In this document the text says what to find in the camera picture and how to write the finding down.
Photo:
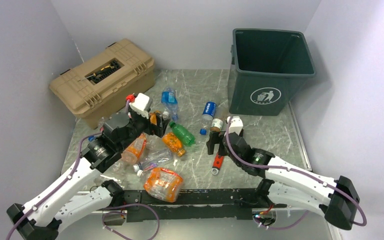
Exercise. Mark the dark green trash bin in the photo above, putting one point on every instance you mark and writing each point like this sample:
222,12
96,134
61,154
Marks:
268,67

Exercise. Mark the tan plastic toolbox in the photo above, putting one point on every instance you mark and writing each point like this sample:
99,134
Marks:
99,86

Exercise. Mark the crushed orange label jug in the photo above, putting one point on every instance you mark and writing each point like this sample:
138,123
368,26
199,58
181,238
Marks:
163,184

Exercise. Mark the crushed clear blue label bottle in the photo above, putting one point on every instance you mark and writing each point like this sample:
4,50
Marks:
153,160

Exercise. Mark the blue tinted water bottle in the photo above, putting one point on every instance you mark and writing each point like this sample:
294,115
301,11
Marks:
169,100

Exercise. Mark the red handled adjustable wrench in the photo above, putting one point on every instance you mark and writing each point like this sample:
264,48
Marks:
217,164

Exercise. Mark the brown coffee bottle green cap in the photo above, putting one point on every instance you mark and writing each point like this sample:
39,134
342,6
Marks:
216,125

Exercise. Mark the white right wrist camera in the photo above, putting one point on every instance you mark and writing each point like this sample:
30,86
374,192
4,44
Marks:
235,124

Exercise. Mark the clear white cap bottle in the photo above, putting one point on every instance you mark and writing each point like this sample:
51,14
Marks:
166,117

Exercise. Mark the large orange label bottle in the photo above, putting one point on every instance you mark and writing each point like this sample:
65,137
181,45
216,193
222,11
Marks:
132,154

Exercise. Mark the loose blue bottle cap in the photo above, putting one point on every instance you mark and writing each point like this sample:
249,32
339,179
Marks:
203,131

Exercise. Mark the small orange bottle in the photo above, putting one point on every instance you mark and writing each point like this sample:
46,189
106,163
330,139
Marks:
174,144

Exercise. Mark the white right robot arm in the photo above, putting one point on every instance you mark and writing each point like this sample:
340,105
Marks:
336,200

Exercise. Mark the small blue label bottle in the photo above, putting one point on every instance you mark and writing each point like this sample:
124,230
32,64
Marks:
209,111

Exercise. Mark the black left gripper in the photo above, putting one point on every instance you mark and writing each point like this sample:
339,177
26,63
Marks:
158,129

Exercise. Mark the green plastic bottle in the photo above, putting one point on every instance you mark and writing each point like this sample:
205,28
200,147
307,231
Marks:
187,138

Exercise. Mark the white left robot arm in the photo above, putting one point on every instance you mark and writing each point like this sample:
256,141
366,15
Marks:
59,206

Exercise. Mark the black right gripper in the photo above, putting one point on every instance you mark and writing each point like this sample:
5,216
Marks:
214,139

